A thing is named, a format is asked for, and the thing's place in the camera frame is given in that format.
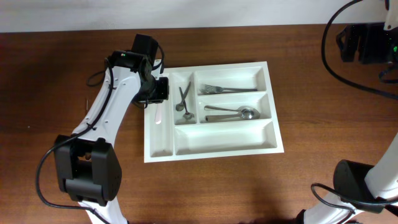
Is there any right black cable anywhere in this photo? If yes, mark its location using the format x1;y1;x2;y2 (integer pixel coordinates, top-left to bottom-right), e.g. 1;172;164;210
310;0;398;215

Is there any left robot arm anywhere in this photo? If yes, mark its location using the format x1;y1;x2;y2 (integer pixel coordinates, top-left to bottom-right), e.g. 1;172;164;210
53;34;169;223

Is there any small teaspoon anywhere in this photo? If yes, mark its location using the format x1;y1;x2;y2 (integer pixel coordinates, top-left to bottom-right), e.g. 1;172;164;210
175;82;191;111
179;88;194;120

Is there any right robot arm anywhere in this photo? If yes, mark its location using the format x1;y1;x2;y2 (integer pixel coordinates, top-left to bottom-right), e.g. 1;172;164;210
293;0;397;223

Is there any black cable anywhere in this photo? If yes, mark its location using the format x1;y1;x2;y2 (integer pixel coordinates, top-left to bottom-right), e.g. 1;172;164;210
310;0;398;215
35;46;165;224

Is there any steel fork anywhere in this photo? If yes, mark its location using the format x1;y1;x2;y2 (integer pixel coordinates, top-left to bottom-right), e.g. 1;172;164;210
200;89;258;95
202;84;256;91

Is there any pink plastic knife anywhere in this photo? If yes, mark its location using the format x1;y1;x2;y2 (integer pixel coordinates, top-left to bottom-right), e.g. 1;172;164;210
154;103;163;124

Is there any left black cable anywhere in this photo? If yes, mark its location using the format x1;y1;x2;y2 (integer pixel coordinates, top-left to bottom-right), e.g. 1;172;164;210
35;46;165;224

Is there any large steel spoon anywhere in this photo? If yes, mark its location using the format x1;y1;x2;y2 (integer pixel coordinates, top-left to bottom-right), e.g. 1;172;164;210
204;105;261;119
205;110;259;122

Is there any white plastic cutlery tray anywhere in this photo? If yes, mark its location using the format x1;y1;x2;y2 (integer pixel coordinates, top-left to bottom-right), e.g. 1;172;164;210
144;62;284;162

